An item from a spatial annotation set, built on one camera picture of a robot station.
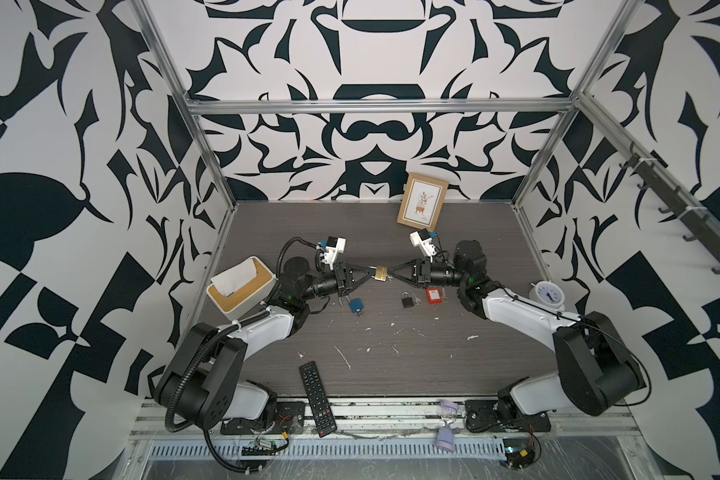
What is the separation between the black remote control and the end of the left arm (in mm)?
264

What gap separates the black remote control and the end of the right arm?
35cm

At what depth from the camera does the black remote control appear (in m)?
0.74

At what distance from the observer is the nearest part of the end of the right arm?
0.70 metres

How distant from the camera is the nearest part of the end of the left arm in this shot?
27.6 inches
